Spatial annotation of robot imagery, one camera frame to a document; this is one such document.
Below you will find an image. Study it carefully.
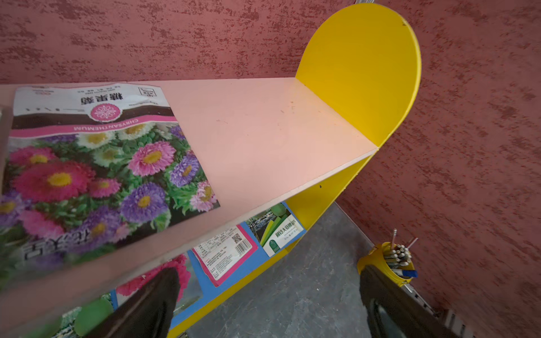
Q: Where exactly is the pink flower seed bag lower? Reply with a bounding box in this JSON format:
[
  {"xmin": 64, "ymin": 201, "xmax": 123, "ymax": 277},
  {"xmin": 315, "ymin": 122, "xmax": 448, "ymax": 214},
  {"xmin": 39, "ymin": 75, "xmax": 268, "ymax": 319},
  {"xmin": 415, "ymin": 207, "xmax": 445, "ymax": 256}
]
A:
[{"xmin": 114, "ymin": 253, "xmax": 203, "ymax": 315}]

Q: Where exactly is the pink back-side seed bag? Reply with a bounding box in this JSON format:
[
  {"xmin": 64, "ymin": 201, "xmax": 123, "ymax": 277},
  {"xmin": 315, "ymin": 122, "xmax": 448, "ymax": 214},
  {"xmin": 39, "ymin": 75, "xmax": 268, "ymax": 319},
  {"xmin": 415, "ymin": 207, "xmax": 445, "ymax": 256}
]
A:
[{"xmin": 193, "ymin": 225, "xmax": 258, "ymax": 287}]

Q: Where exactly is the pink flower seed bag top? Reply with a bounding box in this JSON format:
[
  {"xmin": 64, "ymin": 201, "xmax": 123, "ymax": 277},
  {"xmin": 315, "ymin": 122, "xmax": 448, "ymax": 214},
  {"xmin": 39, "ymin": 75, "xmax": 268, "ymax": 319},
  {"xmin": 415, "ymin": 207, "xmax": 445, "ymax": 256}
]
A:
[{"xmin": 1, "ymin": 83, "xmax": 220, "ymax": 281}]

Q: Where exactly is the pink flower seed bag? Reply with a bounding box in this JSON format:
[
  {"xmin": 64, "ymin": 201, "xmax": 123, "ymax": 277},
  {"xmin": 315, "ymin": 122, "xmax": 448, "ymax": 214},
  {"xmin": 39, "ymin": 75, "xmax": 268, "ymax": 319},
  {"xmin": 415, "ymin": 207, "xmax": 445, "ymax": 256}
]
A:
[
  {"xmin": 1, "ymin": 83, "xmax": 220, "ymax": 281},
  {"xmin": 114, "ymin": 253, "xmax": 203, "ymax": 315}
]

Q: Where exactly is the yellow pen cup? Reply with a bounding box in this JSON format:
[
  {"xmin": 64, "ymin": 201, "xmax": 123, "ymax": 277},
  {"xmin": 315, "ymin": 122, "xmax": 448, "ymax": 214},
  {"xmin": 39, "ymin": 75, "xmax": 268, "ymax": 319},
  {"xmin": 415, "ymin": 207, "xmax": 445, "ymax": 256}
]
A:
[{"xmin": 356, "ymin": 229, "xmax": 418, "ymax": 287}]

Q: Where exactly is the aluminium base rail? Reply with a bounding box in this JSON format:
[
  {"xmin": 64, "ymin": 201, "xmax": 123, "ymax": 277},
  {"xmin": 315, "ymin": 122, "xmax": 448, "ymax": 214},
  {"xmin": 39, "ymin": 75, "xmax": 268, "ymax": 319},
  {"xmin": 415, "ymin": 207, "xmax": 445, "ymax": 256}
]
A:
[{"xmin": 402, "ymin": 284, "xmax": 476, "ymax": 338}]

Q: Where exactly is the green seed bag lower left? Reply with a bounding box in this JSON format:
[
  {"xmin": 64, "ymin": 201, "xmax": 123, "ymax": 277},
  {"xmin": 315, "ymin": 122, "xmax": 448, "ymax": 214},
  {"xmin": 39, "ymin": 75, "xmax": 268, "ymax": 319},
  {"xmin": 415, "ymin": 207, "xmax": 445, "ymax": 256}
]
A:
[{"xmin": 25, "ymin": 295, "xmax": 115, "ymax": 338}]

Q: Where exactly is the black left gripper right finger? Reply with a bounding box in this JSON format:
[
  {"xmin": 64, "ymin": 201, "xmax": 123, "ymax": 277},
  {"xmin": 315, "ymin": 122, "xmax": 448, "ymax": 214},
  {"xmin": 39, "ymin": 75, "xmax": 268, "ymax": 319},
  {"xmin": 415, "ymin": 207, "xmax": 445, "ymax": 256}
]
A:
[{"xmin": 359, "ymin": 265, "xmax": 456, "ymax": 338}]

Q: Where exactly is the green seed bag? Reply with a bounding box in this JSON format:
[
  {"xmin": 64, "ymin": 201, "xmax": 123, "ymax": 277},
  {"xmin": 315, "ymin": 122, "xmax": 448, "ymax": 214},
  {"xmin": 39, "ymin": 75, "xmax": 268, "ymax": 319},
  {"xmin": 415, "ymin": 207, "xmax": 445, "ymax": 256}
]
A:
[
  {"xmin": 25, "ymin": 295, "xmax": 115, "ymax": 338},
  {"xmin": 245, "ymin": 201, "xmax": 306, "ymax": 257}
]

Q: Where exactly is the yellow shelf unit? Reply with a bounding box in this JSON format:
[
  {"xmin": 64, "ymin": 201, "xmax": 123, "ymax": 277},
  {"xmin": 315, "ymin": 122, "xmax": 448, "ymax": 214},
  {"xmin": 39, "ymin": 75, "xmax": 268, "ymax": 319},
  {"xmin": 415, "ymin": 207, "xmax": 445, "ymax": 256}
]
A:
[{"xmin": 1, "ymin": 4, "xmax": 421, "ymax": 337}]

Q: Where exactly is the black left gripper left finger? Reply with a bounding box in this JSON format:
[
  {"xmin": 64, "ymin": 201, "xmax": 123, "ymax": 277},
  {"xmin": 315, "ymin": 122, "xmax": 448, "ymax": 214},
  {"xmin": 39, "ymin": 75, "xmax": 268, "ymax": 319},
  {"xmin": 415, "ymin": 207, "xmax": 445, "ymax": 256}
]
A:
[{"xmin": 87, "ymin": 284, "xmax": 176, "ymax": 338}]

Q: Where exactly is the green seed bag lower right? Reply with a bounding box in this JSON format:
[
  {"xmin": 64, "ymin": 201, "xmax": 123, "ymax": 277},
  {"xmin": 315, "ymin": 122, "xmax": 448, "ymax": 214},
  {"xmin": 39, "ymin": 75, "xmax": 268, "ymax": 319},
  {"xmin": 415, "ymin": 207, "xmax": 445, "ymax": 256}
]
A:
[{"xmin": 245, "ymin": 201, "xmax": 306, "ymax": 257}]

